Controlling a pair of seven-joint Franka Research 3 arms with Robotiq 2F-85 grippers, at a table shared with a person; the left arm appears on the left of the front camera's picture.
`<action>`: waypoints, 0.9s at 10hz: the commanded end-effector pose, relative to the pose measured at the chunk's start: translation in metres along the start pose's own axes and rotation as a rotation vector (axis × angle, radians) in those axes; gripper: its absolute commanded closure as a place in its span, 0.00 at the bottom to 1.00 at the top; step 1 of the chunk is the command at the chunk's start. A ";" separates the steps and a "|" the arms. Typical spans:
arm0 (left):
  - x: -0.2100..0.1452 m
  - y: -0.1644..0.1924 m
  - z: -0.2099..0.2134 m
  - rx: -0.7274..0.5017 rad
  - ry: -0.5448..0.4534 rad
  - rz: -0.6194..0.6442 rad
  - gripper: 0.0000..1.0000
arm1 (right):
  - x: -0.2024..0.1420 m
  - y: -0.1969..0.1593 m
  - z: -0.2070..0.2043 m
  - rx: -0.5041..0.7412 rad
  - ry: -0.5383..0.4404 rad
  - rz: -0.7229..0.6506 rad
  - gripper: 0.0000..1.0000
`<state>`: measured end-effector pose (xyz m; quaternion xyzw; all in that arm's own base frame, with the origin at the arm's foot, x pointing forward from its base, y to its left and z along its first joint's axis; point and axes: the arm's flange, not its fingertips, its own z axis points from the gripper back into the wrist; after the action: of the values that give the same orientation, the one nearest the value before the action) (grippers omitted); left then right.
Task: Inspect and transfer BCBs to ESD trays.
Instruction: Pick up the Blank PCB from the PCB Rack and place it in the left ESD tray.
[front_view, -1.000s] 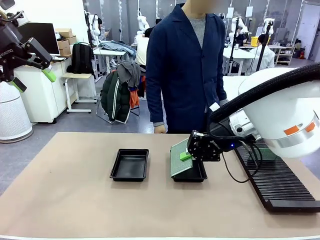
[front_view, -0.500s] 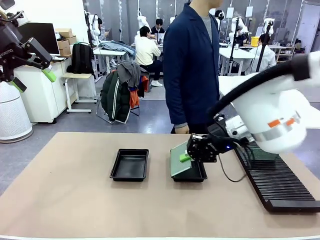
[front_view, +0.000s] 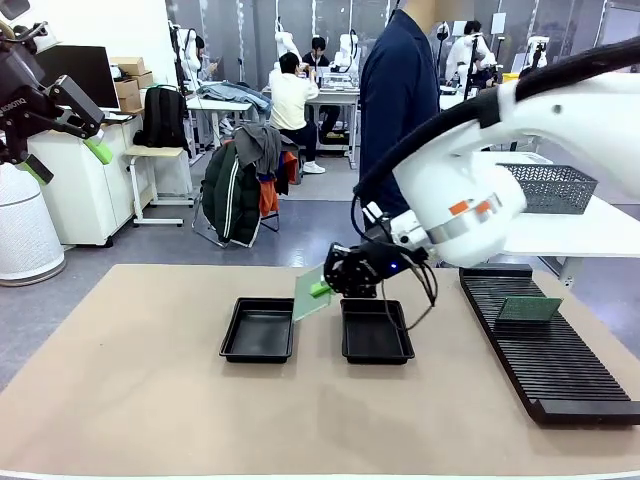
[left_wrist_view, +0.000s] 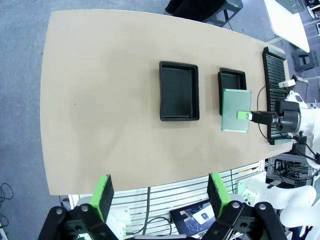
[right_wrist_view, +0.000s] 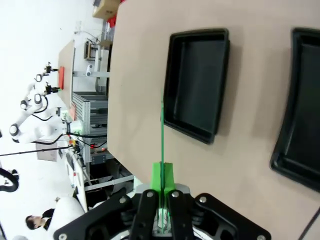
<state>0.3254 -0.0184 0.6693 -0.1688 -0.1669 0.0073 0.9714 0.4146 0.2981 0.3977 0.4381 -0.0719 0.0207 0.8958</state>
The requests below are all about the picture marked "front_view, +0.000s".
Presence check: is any person holding phone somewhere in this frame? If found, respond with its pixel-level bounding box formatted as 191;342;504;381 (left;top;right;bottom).
192;34;221;84

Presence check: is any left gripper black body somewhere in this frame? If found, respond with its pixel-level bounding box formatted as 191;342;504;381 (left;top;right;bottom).
0;47;66;166

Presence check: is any black backpack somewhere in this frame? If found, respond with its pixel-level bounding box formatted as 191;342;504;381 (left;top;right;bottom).
133;84;192;159

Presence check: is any person in white coat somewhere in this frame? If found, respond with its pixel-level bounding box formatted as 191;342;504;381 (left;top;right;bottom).
446;19;497;91

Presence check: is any dark green striped jacket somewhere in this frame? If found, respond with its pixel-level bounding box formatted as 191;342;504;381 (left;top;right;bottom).
200;141;264;250

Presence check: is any small white side table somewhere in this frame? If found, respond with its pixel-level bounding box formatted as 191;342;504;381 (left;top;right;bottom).
122;145;195;227

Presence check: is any black computer monitor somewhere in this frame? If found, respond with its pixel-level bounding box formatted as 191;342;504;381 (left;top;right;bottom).
34;44;121;112

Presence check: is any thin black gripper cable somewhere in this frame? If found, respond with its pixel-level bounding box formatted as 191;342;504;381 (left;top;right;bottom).
379;247;440;332

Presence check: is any green printed circuit board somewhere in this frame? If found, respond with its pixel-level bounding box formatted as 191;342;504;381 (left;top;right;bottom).
496;295;565;322
292;264;337;323

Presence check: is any white desk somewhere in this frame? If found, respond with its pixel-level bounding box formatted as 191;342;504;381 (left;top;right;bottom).
185;94;254;151
304;87;361;169

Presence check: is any white cabinet wooden top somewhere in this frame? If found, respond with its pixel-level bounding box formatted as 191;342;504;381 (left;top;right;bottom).
27;112;146;247

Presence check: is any metal folding chair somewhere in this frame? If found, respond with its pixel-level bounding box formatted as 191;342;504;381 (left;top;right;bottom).
192;189;281;250

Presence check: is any standing person navy jacket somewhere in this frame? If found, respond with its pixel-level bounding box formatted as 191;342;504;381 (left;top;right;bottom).
358;0;441;221

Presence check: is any blue denim garment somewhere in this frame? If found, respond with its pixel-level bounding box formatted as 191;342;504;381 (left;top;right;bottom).
197;81;275;114

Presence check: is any black plastic ESD tray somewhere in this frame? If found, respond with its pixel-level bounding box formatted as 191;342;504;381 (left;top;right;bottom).
218;296;296;365
339;298;416;365

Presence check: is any seated person black top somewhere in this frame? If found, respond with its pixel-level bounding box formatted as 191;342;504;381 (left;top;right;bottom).
302;36;331;69

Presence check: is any right arm black cable sleeve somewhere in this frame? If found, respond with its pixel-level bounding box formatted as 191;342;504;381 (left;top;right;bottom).
352;38;640;201

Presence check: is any black slotted board rack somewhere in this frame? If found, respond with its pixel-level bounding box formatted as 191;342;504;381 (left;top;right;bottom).
458;263;640;427

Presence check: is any grey mesh basket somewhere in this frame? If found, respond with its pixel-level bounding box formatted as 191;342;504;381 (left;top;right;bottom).
497;162;599;216

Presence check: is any white cylindrical air purifier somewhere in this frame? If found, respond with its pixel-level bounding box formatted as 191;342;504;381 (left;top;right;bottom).
0;159;67;288

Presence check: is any clear plastic box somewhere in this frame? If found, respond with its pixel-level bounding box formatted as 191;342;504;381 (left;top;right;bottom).
317;71;360;90

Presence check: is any orange garment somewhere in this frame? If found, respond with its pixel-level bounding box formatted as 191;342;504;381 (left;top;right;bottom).
258;149;300;219

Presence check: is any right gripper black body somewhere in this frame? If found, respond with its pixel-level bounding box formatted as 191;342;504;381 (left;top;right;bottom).
339;239;404;300

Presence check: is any grey hoodie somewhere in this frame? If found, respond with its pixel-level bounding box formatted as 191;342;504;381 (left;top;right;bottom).
233;123;299;196

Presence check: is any seated person cream sweater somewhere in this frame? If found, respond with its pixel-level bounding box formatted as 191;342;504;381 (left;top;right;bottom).
268;51;327;175

